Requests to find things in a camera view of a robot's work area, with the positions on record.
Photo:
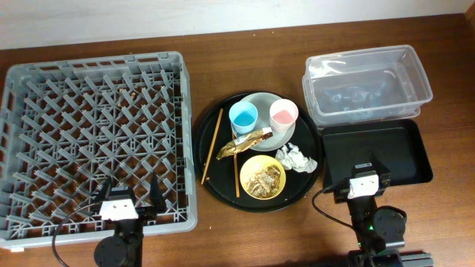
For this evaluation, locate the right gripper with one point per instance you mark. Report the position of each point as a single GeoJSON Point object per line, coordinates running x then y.
{"type": "Point", "coordinates": [384, 179]}

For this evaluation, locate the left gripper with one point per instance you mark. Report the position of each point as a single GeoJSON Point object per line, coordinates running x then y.
{"type": "Point", "coordinates": [147, 212]}

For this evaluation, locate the white tissue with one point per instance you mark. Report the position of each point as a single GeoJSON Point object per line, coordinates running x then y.
{"type": "Point", "coordinates": [291, 158]}

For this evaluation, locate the pink cup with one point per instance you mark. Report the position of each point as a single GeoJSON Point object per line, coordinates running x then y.
{"type": "Point", "coordinates": [282, 114]}

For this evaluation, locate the food scraps with rice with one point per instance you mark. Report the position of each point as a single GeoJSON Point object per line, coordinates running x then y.
{"type": "Point", "coordinates": [264, 183]}

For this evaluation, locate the wooden chopstick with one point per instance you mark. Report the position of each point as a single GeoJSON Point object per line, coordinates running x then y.
{"type": "Point", "coordinates": [211, 148]}
{"type": "Point", "coordinates": [237, 183]}

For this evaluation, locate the yellow bowl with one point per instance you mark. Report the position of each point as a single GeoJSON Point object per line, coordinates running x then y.
{"type": "Point", "coordinates": [256, 163]}

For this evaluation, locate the gold snack wrapper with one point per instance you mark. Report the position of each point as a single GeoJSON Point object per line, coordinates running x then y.
{"type": "Point", "coordinates": [245, 142]}

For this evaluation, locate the blue cup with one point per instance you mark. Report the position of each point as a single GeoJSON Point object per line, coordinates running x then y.
{"type": "Point", "coordinates": [243, 117]}

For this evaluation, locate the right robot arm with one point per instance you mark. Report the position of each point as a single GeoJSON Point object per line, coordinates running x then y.
{"type": "Point", "coordinates": [379, 229]}

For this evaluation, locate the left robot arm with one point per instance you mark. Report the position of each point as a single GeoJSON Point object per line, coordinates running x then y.
{"type": "Point", "coordinates": [125, 246]}

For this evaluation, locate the grey dishwasher rack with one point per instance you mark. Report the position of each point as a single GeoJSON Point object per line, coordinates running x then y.
{"type": "Point", "coordinates": [67, 126]}

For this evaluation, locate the black rectangular tray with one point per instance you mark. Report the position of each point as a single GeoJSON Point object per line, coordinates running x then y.
{"type": "Point", "coordinates": [396, 144]}

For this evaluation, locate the clear plastic bin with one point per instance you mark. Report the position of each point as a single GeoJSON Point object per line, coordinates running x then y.
{"type": "Point", "coordinates": [379, 83]}

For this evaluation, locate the round black tray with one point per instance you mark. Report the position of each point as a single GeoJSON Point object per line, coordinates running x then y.
{"type": "Point", "coordinates": [221, 182]}

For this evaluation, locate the grey plate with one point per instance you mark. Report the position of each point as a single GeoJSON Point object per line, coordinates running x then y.
{"type": "Point", "coordinates": [263, 102]}

